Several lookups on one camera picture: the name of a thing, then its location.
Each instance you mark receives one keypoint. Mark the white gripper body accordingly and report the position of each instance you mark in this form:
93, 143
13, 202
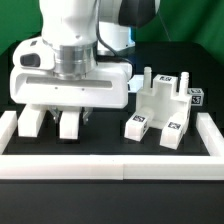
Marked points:
33, 81

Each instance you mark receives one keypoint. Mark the white chair seat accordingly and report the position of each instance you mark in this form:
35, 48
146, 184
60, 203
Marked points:
165, 96

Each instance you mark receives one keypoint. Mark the white chair back frame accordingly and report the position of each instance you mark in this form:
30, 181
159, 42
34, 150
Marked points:
35, 118

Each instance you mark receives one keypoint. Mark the white marker base plate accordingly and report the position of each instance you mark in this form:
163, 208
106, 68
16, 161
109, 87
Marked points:
135, 83

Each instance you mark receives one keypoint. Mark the white U-shaped fence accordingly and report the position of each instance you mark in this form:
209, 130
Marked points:
118, 167

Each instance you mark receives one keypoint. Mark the white tagged cube far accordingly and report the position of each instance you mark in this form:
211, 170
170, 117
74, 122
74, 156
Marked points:
197, 96

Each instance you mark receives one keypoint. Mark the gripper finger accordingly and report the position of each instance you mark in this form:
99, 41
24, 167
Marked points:
55, 112
87, 111

